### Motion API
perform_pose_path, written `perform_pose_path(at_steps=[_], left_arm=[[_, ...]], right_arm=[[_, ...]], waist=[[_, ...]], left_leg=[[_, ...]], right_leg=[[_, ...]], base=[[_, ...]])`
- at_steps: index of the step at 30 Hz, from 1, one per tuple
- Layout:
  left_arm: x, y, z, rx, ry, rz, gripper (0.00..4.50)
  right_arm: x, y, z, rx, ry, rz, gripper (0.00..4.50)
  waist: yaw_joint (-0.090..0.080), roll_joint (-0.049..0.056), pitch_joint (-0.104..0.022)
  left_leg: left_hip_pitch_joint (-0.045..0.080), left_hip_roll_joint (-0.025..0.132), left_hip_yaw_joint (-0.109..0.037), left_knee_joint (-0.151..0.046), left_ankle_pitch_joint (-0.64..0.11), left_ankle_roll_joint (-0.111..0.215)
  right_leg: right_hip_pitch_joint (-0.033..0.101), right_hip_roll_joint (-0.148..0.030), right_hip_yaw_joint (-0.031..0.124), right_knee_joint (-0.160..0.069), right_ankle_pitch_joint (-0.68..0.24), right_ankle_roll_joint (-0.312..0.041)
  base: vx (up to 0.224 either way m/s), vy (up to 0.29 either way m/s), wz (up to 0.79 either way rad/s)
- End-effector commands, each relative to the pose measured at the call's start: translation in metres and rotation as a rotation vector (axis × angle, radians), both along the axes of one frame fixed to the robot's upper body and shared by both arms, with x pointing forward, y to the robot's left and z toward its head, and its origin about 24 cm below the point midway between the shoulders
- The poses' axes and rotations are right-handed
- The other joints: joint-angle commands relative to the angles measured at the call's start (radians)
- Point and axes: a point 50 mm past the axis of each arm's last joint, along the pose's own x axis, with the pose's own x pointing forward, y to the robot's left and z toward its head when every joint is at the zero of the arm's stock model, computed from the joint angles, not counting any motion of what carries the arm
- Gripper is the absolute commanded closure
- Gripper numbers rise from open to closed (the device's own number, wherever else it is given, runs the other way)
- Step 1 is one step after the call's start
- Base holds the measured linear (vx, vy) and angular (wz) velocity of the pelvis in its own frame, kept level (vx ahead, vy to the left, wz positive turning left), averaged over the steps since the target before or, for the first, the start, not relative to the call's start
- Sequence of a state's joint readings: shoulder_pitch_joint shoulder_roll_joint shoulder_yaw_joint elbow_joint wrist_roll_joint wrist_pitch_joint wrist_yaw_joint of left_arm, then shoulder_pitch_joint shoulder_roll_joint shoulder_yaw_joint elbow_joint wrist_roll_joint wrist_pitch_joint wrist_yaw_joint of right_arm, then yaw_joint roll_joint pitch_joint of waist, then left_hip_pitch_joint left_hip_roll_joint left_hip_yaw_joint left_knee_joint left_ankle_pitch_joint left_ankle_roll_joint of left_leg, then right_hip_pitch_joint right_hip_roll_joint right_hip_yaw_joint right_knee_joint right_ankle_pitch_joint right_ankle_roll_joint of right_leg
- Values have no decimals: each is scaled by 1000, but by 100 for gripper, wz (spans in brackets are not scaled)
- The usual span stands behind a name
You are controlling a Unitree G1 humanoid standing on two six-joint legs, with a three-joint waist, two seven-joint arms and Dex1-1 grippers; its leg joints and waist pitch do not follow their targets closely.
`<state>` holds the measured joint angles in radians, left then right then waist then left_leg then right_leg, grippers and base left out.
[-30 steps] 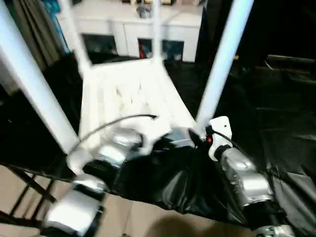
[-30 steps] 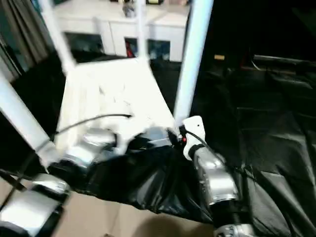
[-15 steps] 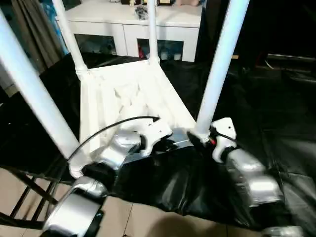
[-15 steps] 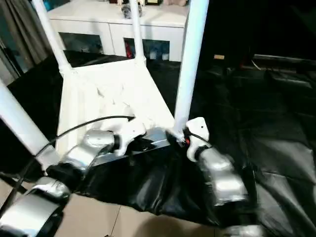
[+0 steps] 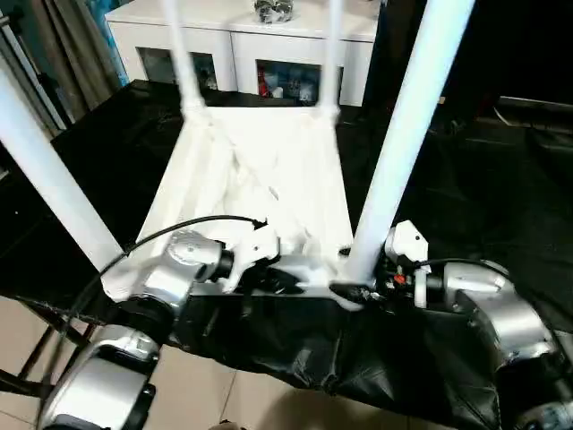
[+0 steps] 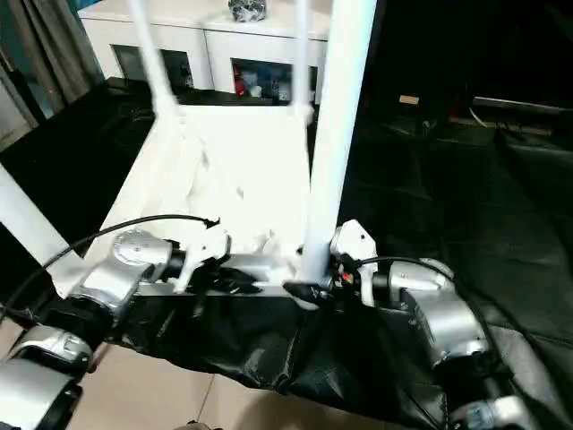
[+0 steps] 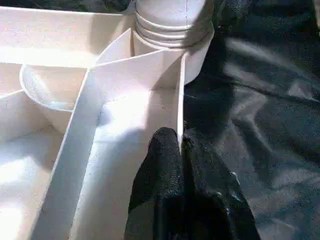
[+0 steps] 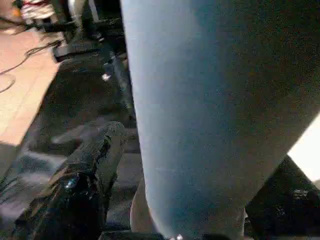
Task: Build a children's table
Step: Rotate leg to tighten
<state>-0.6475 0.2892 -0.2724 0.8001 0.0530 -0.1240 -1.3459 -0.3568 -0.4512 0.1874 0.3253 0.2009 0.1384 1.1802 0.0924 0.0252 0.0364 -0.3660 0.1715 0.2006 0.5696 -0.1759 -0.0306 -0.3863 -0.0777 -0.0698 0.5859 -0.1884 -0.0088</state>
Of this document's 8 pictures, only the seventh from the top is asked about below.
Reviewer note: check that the white plastic table leg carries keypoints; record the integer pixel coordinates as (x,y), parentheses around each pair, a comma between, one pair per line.
(170,15)

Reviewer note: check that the white plastic table top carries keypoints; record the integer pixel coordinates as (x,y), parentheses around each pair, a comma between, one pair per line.
(75,150)

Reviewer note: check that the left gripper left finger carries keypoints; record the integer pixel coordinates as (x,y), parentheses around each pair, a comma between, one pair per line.
(160,187)

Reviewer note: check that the black work mat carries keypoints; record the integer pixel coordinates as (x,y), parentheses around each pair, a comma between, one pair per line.
(250,125)

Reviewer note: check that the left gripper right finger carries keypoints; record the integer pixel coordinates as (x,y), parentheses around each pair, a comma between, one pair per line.
(212,200)

